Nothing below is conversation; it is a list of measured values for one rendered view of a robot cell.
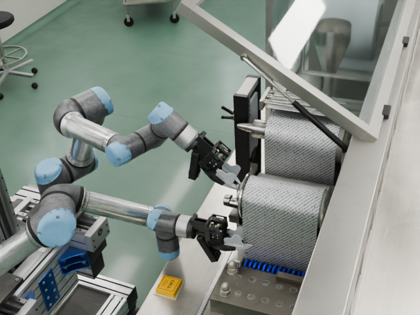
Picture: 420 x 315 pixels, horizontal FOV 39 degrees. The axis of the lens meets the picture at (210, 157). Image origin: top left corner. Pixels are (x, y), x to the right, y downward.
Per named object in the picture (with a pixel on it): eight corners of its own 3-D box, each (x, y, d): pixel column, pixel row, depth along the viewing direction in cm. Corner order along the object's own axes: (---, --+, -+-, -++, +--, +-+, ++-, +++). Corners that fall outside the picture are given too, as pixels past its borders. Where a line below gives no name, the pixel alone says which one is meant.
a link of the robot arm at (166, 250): (177, 239, 215) (174, 216, 209) (182, 260, 206) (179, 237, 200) (156, 242, 214) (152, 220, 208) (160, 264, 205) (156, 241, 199)
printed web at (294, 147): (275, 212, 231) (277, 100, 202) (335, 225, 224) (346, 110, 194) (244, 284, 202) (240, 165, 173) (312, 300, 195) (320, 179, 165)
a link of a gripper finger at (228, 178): (244, 187, 182) (222, 166, 181) (233, 196, 186) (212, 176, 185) (247, 181, 184) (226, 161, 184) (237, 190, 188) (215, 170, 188)
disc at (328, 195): (328, 213, 189) (331, 176, 181) (330, 214, 189) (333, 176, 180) (318, 244, 178) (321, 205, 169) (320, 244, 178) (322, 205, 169)
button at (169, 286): (164, 279, 207) (163, 274, 205) (182, 284, 205) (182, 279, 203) (155, 293, 202) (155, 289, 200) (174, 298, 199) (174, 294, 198)
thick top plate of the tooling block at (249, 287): (227, 275, 197) (227, 262, 194) (348, 305, 184) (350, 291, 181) (210, 311, 185) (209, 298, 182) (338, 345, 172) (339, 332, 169)
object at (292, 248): (244, 259, 196) (242, 217, 185) (314, 275, 188) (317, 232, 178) (243, 259, 196) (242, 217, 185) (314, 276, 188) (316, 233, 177)
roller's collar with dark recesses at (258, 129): (257, 130, 207) (256, 115, 203) (273, 133, 205) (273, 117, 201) (251, 140, 202) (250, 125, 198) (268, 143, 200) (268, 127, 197)
